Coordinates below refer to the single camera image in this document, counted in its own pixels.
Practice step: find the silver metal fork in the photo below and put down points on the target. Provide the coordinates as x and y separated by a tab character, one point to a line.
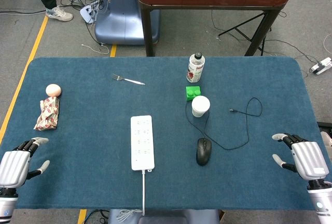
131	80

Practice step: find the white paper cup stack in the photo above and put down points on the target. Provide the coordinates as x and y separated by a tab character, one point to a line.
200	106

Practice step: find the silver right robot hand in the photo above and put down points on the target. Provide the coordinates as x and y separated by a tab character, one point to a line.
310	160

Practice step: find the green toy building block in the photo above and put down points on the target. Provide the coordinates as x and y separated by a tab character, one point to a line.
193	93

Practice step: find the plastic drink bottle black cap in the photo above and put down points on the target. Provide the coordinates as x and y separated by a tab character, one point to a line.
195	69

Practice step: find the white floor socket with plugs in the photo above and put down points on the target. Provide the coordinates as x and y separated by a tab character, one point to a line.
88	14

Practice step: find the dark robot torso base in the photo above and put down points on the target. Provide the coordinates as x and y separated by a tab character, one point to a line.
166	217

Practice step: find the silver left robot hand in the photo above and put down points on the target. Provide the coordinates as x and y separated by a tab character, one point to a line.
14	168

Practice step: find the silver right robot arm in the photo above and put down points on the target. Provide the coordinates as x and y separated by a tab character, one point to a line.
321	203

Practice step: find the white and grey plastic device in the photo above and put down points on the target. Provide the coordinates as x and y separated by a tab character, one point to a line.
322	66

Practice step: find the blue felt table mat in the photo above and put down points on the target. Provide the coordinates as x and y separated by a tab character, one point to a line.
98	130

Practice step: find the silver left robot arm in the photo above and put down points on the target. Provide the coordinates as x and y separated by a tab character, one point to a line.
6	206

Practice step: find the pale pink egg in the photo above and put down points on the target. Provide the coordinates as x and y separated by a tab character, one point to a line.
53	90

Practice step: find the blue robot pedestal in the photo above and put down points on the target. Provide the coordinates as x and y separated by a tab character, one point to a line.
122	21

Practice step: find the black computer mouse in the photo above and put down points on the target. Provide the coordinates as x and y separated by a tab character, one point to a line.
204	152

